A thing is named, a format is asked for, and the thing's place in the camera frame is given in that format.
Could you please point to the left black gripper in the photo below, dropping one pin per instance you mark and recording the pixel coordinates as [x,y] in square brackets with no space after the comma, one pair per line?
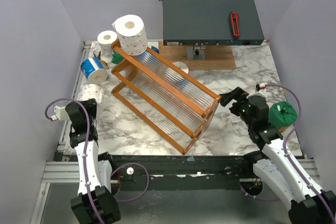
[91,105]

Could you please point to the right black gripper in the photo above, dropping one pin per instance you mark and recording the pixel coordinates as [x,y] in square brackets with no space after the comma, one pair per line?
[237,100]

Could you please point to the green paper roll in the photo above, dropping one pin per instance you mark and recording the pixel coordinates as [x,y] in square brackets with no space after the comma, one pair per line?
[282,115]

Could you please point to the white red-dotted paper roll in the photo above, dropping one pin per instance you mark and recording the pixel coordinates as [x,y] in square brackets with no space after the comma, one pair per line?
[131,33]

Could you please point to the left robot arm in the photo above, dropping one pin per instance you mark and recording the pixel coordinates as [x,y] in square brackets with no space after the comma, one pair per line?
[95,201]

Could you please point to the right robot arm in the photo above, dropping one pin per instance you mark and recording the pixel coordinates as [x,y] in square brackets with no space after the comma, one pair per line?
[306,201]

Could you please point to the orange wooden shelf rack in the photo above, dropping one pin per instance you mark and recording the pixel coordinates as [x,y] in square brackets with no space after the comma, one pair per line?
[170,101]

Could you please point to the white roll behind shelf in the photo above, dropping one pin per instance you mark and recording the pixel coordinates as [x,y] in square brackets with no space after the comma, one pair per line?
[182,66]

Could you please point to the blue object behind shelf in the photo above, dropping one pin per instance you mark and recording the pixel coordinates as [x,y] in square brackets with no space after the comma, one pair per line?
[155,49]

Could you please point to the brown wooden board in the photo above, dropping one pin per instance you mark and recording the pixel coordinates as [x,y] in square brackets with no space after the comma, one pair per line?
[216,57]

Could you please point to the blue wrapped paper roll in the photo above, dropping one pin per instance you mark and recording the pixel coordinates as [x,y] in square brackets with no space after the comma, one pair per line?
[93,70]

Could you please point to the black yellow pliers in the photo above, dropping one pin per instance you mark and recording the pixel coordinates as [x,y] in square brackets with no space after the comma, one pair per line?
[101,60]

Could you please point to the small green object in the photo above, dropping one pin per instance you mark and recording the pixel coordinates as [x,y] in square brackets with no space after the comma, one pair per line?
[116,58]

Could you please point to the red black utility knife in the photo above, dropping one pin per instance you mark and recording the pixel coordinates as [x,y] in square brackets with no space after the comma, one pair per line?
[234,18]

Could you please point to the plain white paper roll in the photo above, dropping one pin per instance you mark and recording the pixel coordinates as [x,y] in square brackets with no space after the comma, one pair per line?
[105,40]

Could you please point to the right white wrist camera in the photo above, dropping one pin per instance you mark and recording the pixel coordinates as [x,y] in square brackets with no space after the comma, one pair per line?
[261,90]

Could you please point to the aluminium frame rail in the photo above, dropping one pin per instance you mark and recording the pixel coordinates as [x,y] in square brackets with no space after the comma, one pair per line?
[61,170]

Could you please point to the grey metal stand bracket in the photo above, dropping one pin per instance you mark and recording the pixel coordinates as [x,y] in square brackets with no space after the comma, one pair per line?
[196,52]

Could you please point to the dark grey rack-mount device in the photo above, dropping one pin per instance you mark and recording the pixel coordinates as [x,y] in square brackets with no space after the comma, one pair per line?
[207,23]

